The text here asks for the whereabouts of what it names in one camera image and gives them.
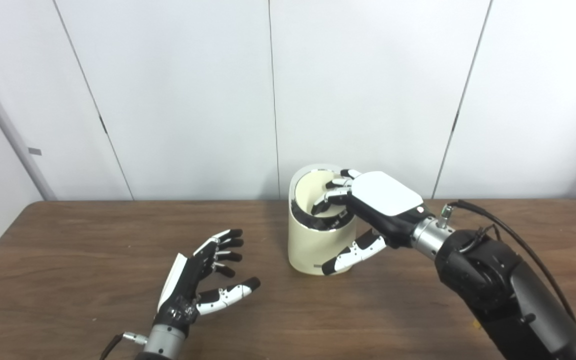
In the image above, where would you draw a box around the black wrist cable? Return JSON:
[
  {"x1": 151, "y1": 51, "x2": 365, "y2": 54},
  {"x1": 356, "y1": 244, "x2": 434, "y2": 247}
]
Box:
[
  {"x1": 100, "y1": 332, "x2": 149, "y2": 360},
  {"x1": 438, "y1": 199, "x2": 576, "y2": 323}
]

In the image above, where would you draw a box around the cream-colored bin body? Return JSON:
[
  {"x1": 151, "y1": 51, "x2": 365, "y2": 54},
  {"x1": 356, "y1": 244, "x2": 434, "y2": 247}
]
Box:
[{"x1": 287, "y1": 164, "x2": 359, "y2": 277}]

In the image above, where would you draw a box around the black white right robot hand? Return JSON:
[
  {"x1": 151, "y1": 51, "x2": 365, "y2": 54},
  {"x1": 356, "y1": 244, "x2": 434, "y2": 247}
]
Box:
[{"x1": 311, "y1": 169, "x2": 436, "y2": 276}]

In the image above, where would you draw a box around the black bin liner bag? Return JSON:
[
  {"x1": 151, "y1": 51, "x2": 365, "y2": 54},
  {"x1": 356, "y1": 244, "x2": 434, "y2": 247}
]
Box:
[{"x1": 290, "y1": 192, "x2": 356, "y2": 232}]

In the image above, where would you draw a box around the grey wall trim strip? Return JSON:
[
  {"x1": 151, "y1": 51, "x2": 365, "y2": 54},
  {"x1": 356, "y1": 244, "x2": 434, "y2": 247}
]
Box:
[{"x1": 0, "y1": 50, "x2": 58, "y2": 201}]

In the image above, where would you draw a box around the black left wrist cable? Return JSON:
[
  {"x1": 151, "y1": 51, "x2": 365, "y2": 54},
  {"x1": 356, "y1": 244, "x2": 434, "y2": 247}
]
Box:
[{"x1": 100, "y1": 332, "x2": 149, "y2": 360}]

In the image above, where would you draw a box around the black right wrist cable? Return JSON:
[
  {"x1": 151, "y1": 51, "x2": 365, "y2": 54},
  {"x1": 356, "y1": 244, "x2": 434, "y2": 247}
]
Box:
[{"x1": 438, "y1": 199, "x2": 576, "y2": 323}]

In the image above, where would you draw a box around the round cream bin lid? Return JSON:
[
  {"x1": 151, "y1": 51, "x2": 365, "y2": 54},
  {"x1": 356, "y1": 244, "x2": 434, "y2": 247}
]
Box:
[{"x1": 295, "y1": 170, "x2": 341, "y2": 217}]

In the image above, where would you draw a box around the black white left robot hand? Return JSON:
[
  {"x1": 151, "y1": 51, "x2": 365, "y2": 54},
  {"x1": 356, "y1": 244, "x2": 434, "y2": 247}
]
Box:
[{"x1": 155, "y1": 229, "x2": 262, "y2": 337}]

